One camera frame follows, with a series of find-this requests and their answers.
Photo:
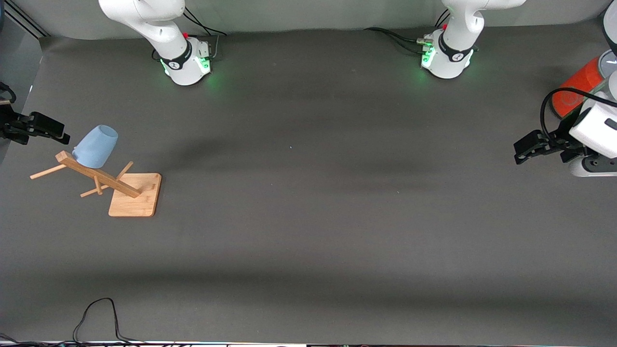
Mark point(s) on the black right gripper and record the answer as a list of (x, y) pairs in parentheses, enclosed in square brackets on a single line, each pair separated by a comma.
[(10, 126)]

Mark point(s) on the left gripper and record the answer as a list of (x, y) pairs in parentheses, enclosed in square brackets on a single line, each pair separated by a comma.
[(562, 135)]

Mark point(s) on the light blue plastic cup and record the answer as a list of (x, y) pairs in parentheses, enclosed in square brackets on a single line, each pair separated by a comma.
[(96, 144)]

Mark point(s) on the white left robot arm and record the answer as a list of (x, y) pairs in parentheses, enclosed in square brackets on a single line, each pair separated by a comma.
[(458, 33)]

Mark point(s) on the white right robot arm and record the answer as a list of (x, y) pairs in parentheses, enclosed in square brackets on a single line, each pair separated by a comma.
[(168, 29)]

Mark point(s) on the wooden cup rack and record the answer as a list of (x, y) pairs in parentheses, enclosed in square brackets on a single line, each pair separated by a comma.
[(135, 197)]

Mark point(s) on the orange cylinder with grey lid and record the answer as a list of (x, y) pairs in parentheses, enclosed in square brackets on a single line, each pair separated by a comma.
[(573, 91)]

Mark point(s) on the dark grey table mat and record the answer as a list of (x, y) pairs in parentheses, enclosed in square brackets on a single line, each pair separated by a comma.
[(308, 241)]

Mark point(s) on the dark metal frame rail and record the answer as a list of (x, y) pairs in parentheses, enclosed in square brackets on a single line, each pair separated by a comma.
[(29, 21)]

